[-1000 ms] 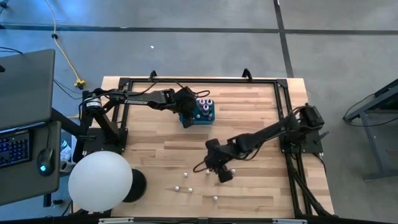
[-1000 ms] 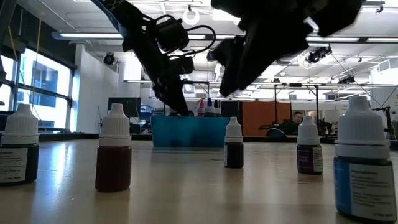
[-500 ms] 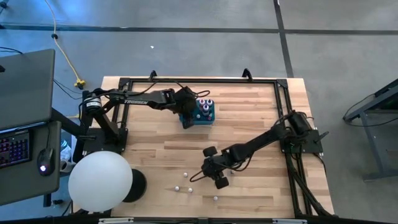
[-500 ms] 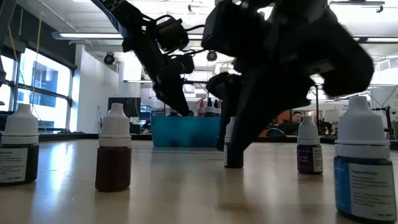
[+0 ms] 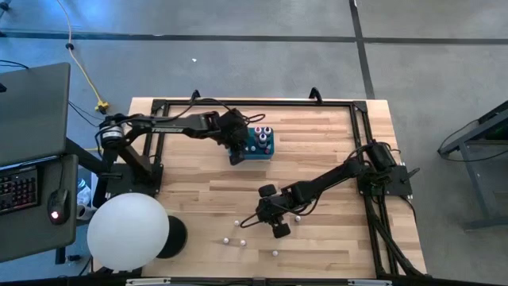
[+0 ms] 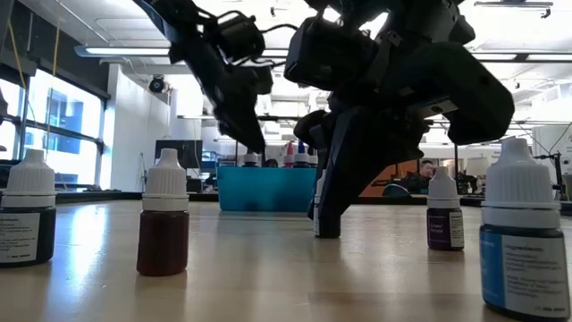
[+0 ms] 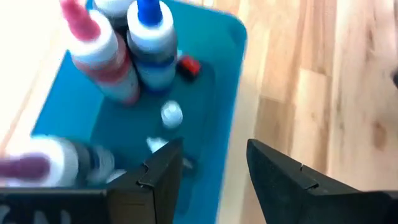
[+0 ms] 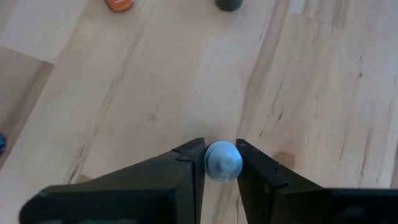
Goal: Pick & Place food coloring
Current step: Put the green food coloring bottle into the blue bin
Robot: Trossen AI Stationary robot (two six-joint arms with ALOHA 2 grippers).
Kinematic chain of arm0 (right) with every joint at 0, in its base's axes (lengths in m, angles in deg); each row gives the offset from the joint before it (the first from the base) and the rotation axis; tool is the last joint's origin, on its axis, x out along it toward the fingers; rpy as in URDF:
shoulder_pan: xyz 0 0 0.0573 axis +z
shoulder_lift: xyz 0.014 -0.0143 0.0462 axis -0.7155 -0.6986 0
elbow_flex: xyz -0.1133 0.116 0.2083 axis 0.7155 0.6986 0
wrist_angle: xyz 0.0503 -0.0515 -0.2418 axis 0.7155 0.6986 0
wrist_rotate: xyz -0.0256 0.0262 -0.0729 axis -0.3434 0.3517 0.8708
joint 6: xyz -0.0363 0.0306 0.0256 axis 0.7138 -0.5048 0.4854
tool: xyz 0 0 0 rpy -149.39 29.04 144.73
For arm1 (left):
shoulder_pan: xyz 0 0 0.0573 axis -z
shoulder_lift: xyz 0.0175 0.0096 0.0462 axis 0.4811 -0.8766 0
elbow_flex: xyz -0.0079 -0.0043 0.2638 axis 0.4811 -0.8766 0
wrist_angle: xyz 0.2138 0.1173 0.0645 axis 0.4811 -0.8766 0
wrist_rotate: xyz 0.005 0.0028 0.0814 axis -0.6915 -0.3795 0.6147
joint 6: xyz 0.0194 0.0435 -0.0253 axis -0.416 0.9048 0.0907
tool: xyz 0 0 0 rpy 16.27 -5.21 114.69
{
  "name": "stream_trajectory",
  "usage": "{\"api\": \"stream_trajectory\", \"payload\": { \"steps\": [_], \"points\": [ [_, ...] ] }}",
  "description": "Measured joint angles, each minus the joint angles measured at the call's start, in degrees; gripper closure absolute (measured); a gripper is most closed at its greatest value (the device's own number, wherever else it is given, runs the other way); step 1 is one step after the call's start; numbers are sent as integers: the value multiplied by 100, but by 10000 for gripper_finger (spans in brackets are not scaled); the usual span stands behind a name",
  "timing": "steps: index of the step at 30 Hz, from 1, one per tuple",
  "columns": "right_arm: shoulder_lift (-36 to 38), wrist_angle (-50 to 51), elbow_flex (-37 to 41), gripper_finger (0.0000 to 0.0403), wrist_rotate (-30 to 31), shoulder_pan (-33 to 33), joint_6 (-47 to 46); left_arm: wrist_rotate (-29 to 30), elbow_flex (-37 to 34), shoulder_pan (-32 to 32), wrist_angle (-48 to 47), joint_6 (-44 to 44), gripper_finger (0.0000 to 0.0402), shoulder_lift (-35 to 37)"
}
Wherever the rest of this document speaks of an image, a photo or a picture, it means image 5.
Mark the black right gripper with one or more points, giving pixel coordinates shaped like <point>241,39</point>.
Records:
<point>278,210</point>

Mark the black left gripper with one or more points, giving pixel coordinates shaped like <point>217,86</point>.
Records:
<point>232,127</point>

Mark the large red food coloring bottle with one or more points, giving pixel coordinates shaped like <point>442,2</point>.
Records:
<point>258,130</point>

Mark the large dark food coloring bottle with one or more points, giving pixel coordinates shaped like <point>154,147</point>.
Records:
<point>262,138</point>

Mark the large black food coloring bottle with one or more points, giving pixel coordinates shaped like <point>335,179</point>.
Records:
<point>268,130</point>

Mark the teal plastic bin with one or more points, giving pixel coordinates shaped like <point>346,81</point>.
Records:
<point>254,155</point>

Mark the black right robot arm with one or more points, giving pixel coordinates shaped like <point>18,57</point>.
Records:
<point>329,176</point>

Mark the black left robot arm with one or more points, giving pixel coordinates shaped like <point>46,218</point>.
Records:
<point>170,126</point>

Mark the black round disc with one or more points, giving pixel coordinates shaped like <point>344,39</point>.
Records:
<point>178,238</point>

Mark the white sphere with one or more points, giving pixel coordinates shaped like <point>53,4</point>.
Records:
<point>127,232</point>

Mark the black desk support beam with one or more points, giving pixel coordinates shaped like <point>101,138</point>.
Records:
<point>83,155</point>

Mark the clear plastic bottle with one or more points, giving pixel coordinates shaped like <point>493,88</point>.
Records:
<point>83,192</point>

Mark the white cup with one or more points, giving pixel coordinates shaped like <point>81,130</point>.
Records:
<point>84,212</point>

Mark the black computer mouse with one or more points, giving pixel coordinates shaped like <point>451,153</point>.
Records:
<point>58,204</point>

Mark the grey laptop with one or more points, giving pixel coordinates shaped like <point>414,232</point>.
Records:
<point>31,115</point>

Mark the grey metal stand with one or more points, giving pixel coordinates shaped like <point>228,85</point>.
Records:
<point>477,186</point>

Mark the grey side desk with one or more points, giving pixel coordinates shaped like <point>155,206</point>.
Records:
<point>35,238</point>

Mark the backlit black keyboard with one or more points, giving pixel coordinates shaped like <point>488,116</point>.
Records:
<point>18,190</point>

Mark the black aluminium table frame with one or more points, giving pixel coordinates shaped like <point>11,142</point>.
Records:
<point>278,103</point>

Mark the silver metal bracket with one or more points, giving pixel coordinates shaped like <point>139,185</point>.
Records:
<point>148,281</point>
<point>369,283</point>

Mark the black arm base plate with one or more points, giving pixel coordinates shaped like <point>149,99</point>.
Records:
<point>119,186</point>
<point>397,180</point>

